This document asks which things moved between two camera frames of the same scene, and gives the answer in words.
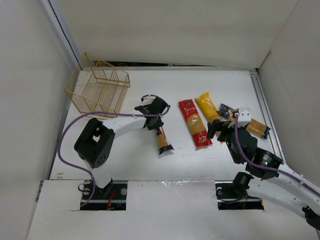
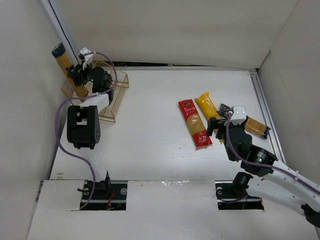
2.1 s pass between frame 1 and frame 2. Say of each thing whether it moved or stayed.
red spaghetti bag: stayed
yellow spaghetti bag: stayed
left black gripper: moved
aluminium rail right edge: stayed
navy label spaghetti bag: moved
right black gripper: stayed
